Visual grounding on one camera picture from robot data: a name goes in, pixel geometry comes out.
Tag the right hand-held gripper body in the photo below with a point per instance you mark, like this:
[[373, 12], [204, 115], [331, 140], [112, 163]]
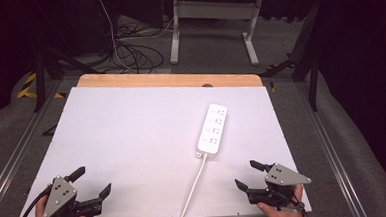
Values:
[[283, 176]]

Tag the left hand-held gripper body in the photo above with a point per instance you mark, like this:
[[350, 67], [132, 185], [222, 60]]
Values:
[[59, 195]]

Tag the white power strip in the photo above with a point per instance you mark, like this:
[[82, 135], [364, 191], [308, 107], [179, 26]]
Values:
[[212, 129]]

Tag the person's right hand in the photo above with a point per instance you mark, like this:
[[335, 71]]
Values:
[[283, 215]]

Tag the white table cover board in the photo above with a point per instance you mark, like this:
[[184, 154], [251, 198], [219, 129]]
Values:
[[132, 141]]

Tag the yellow black floor tape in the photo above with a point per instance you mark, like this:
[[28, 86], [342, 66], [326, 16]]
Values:
[[26, 92]]

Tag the black tripod stand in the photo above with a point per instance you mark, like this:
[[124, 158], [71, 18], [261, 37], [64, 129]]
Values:
[[311, 72], [40, 79]]

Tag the metal floor rail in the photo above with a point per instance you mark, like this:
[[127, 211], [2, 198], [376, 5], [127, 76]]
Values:
[[13, 154], [330, 154]]

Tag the white metal desk frame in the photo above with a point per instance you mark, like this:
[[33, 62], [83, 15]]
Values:
[[216, 8]]

